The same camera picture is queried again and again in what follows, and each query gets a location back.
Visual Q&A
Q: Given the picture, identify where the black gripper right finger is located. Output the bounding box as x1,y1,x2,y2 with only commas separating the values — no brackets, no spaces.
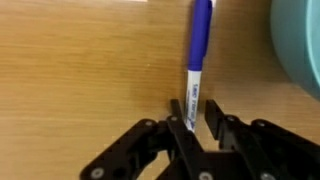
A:
205,100,320,180

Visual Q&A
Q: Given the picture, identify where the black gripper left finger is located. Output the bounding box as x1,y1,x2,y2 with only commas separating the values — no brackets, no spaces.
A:
79,99,214,180

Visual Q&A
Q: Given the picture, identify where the blue and white marker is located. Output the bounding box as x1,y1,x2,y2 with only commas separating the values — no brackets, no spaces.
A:
185,0,215,132

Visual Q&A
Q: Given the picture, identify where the teal bowl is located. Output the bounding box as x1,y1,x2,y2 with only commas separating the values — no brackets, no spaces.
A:
270,0,320,100

